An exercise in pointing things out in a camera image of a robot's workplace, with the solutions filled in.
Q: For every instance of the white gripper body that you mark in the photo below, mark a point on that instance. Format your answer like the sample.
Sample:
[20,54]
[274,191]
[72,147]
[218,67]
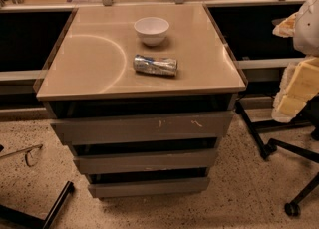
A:
[307,34]

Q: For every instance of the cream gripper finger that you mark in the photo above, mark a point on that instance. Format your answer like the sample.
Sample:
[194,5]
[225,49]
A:
[299,84]

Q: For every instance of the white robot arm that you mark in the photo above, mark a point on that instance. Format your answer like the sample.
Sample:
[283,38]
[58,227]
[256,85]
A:
[306,36]

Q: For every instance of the grey top drawer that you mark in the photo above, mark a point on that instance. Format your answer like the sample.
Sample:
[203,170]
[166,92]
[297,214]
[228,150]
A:
[139,128]

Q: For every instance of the grey drawer cabinet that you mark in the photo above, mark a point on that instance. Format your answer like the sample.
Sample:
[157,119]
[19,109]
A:
[92,75]

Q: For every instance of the crushed silver can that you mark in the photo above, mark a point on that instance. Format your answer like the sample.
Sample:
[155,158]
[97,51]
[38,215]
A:
[155,66]

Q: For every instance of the white bowl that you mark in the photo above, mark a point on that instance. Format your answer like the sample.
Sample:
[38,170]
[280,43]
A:
[151,30]

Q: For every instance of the thin metal rod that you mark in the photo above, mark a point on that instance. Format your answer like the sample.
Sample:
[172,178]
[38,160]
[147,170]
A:
[25,151]

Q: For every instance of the black stand leg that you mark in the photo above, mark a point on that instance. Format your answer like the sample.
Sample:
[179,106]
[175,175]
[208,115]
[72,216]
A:
[44,220]

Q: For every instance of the black table frame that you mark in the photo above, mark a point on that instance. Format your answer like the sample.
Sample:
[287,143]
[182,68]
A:
[257,127]

